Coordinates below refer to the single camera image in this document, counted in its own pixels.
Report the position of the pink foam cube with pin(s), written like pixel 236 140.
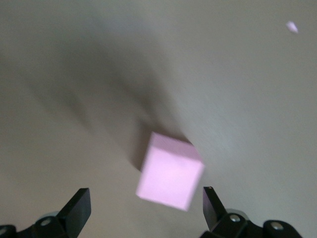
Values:
pixel 171 173

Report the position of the tiny pink foam crumb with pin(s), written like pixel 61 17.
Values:
pixel 292 26

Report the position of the brown table cover sheet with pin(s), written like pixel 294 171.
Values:
pixel 74 74

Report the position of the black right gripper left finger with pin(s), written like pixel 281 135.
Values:
pixel 71 213

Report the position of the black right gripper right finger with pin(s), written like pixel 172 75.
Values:
pixel 213 213

